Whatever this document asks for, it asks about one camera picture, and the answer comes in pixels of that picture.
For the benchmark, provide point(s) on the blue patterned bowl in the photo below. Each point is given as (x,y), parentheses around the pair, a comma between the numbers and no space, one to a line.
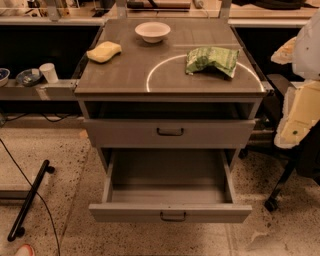
(29,77)

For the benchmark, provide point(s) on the white ceramic bowl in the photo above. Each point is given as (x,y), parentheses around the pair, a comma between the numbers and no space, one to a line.
(153,32)

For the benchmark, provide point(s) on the grey drawer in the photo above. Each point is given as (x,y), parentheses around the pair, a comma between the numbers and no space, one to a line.
(169,185)
(155,133)

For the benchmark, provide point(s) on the green chip bag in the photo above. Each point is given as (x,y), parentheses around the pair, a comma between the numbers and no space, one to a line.
(223,59)

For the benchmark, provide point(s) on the black bar on floor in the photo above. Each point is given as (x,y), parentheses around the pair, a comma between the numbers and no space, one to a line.
(17,229)

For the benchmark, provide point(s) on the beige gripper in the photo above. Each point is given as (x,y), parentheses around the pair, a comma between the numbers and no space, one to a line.
(308,53)

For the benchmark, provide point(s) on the red white shoe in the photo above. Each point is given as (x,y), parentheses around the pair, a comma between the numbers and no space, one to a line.
(25,250)

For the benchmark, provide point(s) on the grey side shelf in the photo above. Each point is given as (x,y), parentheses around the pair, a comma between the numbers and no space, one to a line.
(61,91)

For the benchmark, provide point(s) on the grey drawer cabinet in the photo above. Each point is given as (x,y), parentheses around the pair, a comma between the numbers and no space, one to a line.
(148,81)

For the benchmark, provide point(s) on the yellow sponge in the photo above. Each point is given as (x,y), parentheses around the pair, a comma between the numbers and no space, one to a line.
(104,52)

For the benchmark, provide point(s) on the white paper cup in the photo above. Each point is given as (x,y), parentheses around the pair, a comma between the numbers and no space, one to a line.
(49,72)

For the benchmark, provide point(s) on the black office chair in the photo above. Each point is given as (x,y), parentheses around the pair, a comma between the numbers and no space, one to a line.
(303,158)

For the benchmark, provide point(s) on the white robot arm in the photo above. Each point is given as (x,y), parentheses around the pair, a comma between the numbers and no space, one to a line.
(303,51)

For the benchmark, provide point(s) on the blue bowl at edge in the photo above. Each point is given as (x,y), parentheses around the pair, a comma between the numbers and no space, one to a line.
(4,76)

